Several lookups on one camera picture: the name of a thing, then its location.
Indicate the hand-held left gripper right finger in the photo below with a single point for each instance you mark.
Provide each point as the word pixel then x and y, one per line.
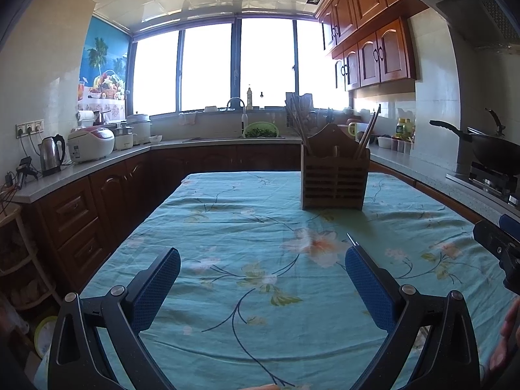
pixel 367 288

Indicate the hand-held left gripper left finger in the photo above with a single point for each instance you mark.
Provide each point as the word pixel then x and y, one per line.
pixel 156 288

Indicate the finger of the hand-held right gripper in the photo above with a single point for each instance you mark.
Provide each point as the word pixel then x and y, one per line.
pixel 499 241

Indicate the metal chopstick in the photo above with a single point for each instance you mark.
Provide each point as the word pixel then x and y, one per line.
pixel 353 240

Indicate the wooden utensil holder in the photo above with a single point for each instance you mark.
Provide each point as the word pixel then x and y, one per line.
pixel 333 183

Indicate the person's right hand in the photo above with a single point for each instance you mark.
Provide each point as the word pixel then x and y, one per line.
pixel 510 333

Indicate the gas stove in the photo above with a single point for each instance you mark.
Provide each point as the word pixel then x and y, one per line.
pixel 487 178

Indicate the black wok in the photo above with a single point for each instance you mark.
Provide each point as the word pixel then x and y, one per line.
pixel 491 150

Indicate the floral teal tablecloth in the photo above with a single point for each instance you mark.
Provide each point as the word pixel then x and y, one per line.
pixel 243 252

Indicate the dark wooden lower cabinets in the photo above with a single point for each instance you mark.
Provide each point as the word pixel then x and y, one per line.
pixel 122 195

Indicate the yellow green round lid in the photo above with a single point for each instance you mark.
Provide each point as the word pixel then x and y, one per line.
pixel 44 335

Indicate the wooden storage shelf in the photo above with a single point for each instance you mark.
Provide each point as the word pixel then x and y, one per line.
pixel 24 268

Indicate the row of spice jars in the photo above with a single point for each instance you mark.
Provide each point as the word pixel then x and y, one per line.
pixel 400 145

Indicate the white lidded bowl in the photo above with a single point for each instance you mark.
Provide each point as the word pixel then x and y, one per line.
pixel 384 141

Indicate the cooking oil bottles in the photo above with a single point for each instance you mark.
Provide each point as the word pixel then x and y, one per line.
pixel 404 128

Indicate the small white bowl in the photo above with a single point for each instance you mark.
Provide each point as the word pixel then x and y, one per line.
pixel 156 139

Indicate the small white electric cooker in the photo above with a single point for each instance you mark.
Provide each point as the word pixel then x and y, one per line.
pixel 124 138

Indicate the white pink rice cooker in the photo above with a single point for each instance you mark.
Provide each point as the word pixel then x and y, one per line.
pixel 91 144

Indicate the kitchen sink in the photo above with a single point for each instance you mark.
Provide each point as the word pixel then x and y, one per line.
pixel 211 139

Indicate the white steamer pot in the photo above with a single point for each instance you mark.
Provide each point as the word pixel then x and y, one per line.
pixel 139 128

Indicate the steel electric kettle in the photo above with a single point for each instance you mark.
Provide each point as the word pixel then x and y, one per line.
pixel 52 154

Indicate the white rag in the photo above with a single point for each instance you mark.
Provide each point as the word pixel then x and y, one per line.
pixel 189 118

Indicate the brown metal pot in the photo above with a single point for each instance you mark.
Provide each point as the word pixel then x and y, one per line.
pixel 101 118

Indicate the paper towel roll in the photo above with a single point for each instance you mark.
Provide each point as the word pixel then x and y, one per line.
pixel 85 118

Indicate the green colander with vegetables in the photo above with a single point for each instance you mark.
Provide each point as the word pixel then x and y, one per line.
pixel 262 131

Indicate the chrome kitchen faucet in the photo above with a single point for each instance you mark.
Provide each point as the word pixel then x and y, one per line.
pixel 243 113

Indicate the yellow dish soap bottle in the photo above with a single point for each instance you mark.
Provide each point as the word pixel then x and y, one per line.
pixel 249 99

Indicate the large kitchen window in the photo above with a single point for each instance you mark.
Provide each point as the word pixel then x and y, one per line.
pixel 211 65

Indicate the steel range hood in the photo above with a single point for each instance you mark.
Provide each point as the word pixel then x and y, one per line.
pixel 467 4

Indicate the wooden upper cabinets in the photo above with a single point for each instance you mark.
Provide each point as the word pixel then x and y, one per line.
pixel 373 20

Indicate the wall power sockets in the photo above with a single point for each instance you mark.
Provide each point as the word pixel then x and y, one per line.
pixel 29 128

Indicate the tropical fruit wall poster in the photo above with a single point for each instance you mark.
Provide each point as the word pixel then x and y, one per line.
pixel 103 69

